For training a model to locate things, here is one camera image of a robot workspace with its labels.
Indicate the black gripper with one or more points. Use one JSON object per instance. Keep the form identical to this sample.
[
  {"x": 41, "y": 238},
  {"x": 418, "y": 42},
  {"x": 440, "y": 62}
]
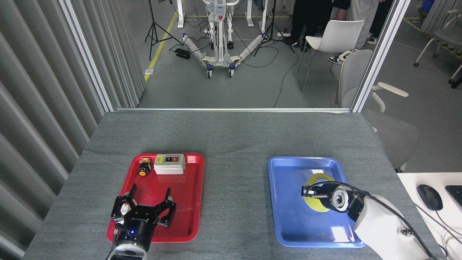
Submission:
[
  {"x": 325, "y": 198},
  {"x": 137, "y": 225}
]

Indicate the yellow tape roll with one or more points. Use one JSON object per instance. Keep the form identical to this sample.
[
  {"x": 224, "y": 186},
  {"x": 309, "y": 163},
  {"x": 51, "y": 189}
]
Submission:
[{"x": 312, "y": 203}]

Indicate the white circuit breaker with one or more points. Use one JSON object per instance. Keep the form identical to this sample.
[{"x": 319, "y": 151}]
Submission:
[{"x": 125, "y": 208}]

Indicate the blue plastic tray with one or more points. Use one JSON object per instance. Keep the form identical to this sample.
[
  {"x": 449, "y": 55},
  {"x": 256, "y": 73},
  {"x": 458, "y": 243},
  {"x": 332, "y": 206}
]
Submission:
[{"x": 288, "y": 216}]

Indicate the yellow push button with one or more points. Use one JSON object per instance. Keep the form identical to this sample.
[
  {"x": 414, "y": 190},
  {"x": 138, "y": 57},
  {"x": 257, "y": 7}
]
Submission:
[{"x": 143, "y": 172}]

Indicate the red plastic tray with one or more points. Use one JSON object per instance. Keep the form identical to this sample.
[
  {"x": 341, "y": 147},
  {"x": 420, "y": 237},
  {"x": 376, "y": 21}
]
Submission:
[{"x": 180, "y": 187}]

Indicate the white desk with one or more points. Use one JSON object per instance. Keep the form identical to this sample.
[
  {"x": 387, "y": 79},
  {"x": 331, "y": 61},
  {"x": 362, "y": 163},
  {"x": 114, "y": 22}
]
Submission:
[{"x": 415, "y": 180}]

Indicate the black computer mouse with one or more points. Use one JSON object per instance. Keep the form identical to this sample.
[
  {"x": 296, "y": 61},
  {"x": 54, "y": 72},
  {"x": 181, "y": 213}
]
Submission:
[{"x": 429, "y": 196}]

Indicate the grey office chair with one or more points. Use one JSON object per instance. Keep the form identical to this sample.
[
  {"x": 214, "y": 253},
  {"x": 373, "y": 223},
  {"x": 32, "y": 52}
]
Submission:
[{"x": 355, "y": 79}]

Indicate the grey floor socket plate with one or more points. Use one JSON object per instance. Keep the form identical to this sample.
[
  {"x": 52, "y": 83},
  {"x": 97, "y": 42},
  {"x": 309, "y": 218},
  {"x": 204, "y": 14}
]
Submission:
[{"x": 149, "y": 71}]

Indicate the black keyboard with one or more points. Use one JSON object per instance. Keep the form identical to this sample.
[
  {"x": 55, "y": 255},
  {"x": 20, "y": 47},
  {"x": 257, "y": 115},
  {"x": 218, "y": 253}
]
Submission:
[{"x": 455, "y": 195}]

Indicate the white plastic chair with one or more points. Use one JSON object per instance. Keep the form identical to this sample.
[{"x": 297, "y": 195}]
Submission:
[{"x": 339, "y": 34}]

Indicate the black power adapter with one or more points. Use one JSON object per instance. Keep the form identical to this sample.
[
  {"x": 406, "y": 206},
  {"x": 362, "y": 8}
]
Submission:
[{"x": 182, "y": 53}]

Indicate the black tripod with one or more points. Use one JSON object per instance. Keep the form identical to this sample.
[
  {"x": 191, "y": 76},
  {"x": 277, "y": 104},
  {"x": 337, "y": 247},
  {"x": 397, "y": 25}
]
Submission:
[
  {"x": 273, "y": 25},
  {"x": 155, "y": 27}
]

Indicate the person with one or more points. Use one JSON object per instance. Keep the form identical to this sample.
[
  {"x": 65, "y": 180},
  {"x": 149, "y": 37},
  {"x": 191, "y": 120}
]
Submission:
[
  {"x": 380, "y": 18},
  {"x": 306, "y": 18},
  {"x": 361, "y": 11}
]

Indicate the white stand on wheels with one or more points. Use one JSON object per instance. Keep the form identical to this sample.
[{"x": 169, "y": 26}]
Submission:
[{"x": 219, "y": 43}]

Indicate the white table leg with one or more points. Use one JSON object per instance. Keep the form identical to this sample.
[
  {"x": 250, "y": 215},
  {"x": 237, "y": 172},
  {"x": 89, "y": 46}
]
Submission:
[
  {"x": 180, "y": 14},
  {"x": 264, "y": 14}
]

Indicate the grey chair with white legs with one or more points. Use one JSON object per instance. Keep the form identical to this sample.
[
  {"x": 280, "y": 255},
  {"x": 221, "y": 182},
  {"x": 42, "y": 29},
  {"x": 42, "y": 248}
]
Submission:
[{"x": 447, "y": 36}]

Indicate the white two-button switch box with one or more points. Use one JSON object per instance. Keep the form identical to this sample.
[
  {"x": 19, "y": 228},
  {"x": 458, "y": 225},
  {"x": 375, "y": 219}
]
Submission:
[{"x": 169, "y": 168}]

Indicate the silver frame rail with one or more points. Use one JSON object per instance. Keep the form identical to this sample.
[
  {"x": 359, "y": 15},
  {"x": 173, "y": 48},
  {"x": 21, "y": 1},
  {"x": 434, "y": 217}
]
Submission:
[{"x": 231, "y": 109}]

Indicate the silver frame post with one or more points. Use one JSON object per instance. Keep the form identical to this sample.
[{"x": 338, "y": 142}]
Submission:
[
  {"x": 88, "y": 57},
  {"x": 379, "y": 57}
]

